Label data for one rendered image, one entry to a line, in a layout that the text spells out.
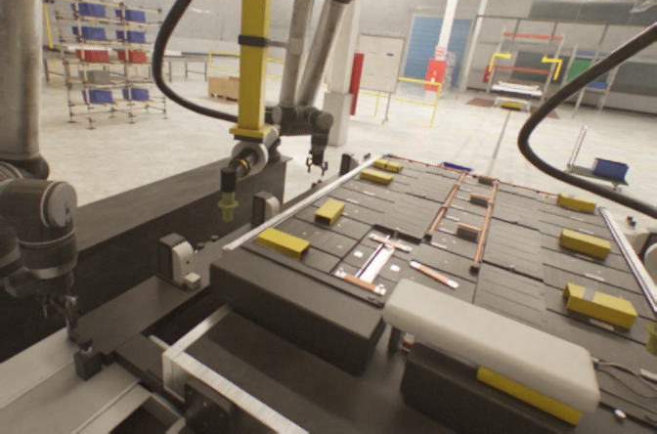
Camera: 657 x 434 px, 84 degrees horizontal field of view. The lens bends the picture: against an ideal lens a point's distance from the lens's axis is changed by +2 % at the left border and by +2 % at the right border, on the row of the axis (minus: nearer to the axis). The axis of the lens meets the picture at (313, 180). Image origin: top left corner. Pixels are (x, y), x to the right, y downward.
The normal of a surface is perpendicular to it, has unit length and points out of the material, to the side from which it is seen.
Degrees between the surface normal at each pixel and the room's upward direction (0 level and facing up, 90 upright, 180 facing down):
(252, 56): 90
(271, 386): 0
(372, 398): 0
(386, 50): 90
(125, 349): 0
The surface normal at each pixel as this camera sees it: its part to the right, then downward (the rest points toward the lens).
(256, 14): -0.09, 0.34
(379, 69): -0.38, 0.29
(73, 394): 0.11, -0.93
